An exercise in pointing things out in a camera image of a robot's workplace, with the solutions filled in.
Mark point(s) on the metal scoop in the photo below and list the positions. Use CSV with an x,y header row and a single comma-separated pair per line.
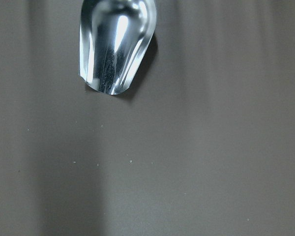
x,y
114,36

